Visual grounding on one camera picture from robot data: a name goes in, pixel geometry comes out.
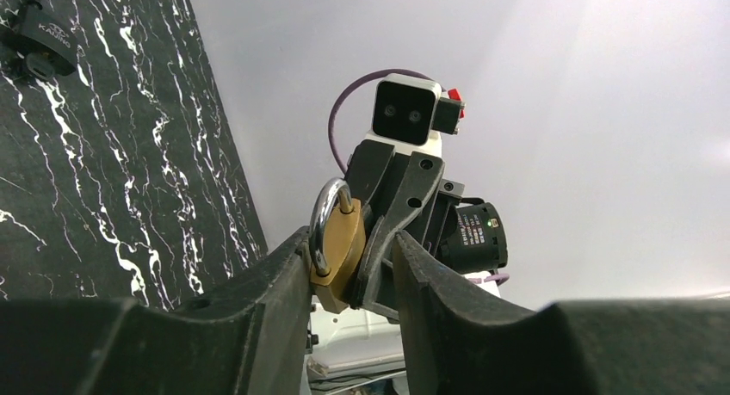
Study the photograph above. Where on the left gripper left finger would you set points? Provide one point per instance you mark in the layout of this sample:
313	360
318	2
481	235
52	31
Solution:
245	336

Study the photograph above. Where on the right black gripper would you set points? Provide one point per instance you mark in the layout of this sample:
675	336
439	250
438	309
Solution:
397	192

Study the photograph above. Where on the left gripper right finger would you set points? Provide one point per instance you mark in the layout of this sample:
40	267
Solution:
460	339

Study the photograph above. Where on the small brass padlock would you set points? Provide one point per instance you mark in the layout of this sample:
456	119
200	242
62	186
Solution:
336	242

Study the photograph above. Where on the black padlock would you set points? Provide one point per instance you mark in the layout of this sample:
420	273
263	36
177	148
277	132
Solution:
47	45

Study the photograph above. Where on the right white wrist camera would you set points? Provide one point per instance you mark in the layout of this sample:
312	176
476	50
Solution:
412	113

